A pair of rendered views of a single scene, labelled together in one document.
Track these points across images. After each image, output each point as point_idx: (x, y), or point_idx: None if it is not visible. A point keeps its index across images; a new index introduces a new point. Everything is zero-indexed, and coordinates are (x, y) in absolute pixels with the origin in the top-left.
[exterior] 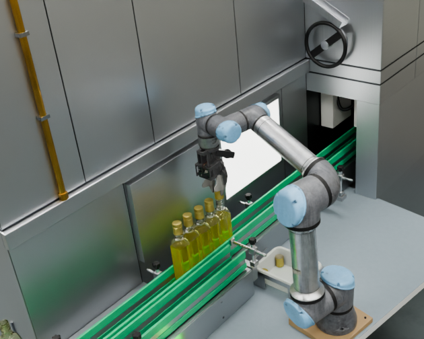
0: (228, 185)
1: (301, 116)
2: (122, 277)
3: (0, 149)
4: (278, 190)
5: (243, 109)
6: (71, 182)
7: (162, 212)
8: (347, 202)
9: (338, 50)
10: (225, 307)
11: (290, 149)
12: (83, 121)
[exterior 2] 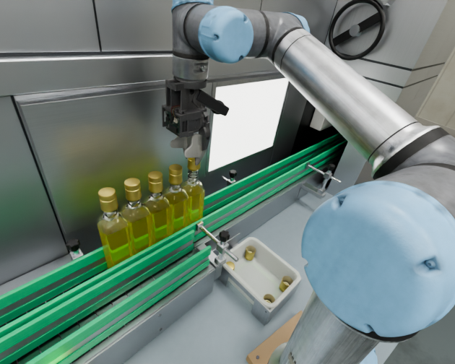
0: (214, 156)
1: (300, 110)
2: (24, 249)
3: None
4: (263, 173)
5: (264, 11)
6: None
7: (105, 170)
8: (319, 198)
9: (365, 40)
10: (165, 318)
11: (357, 95)
12: None
